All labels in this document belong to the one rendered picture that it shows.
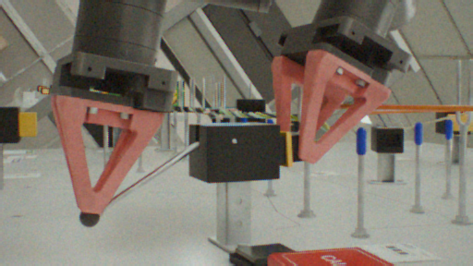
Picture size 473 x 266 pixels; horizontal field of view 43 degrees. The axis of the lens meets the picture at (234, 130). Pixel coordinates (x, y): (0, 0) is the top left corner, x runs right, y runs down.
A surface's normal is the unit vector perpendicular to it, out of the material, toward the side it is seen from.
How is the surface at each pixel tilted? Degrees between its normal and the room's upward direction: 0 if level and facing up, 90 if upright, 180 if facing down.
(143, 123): 100
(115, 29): 94
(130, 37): 80
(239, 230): 85
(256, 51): 90
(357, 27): 85
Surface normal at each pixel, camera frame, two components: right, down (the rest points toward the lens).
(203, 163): -0.92, 0.02
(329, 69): 0.22, 0.37
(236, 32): 0.29, 0.07
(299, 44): -0.84, -0.40
